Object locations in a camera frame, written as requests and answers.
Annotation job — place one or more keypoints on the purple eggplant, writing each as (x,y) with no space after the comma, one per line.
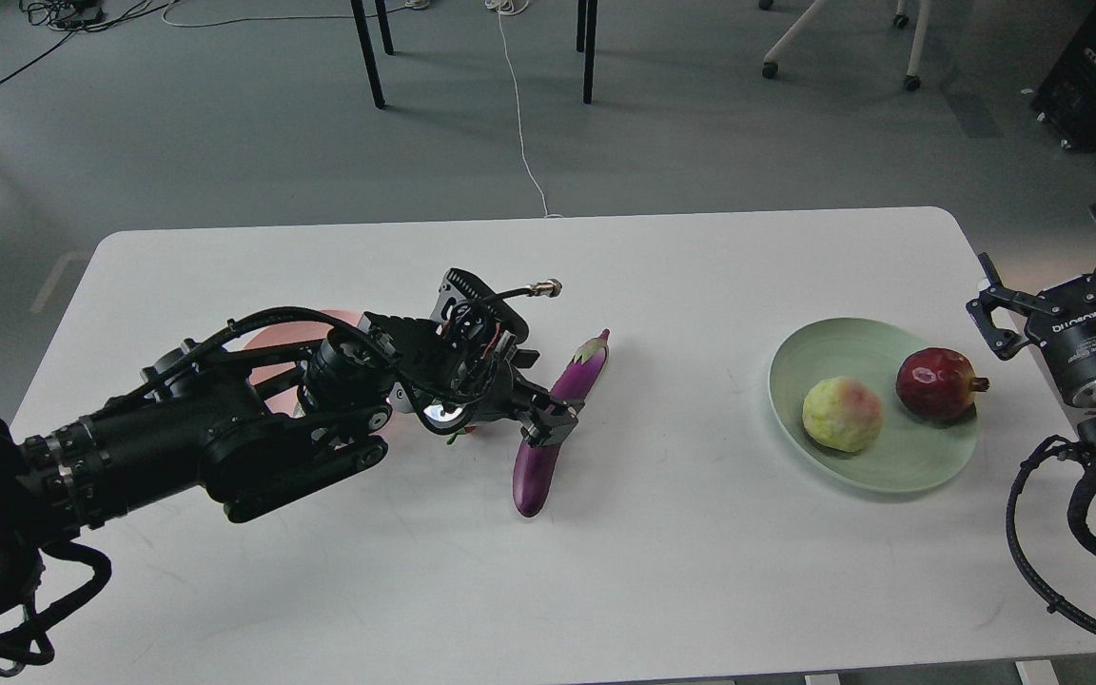
(534,466)

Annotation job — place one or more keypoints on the green plate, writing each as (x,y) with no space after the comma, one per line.
(911,456)

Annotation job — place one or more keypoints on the red chili pepper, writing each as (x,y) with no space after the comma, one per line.
(460,433)

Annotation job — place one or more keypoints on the red pomegranate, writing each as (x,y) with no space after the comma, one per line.
(938,384)

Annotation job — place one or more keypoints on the green pink peach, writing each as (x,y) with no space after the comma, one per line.
(842,413)

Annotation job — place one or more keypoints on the black table leg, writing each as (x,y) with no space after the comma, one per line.
(360,19)
(585,43)

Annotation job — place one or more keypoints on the white chair base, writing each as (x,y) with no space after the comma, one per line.
(819,41)

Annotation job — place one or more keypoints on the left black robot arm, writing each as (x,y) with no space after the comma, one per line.
(195,421)

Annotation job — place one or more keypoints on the pink plate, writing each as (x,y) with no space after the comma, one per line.
(323,376)

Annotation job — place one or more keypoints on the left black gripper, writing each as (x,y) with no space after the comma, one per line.
(451,388)

